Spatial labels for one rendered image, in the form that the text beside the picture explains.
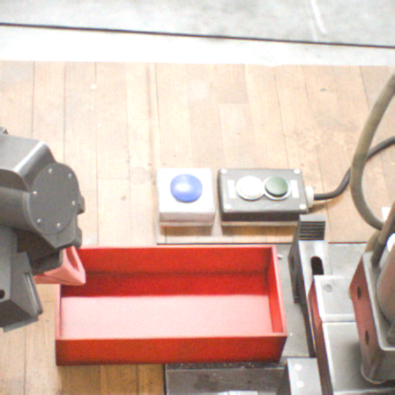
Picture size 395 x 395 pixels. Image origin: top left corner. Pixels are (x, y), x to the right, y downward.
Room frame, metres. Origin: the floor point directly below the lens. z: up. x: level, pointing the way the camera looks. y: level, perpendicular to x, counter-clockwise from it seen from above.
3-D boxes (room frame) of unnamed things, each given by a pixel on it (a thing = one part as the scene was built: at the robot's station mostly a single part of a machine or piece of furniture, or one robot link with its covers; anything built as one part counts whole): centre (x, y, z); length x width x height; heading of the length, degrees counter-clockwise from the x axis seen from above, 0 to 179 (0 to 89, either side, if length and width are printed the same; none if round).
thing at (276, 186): (0.79, -0.09, 0.93); 0.03 x 0.03 x 0.02
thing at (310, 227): (0.69, -0.14, 0.95); 0.06 x 0.03 x 0.09; 11
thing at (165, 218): (0.77, 0.01, 0.90); 0.07 x 0.07 x 0.06; 11
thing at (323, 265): (0.62, -0.15, 0.95); 0.15 x 0.03 x 0.10; 11
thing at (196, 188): (0.77, 0.01, 0.93); 0.04 x 0.04 x 0.02
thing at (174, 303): (0.61, 0.01, 0.93); 0.25 x 0.12 x 0.06; 101
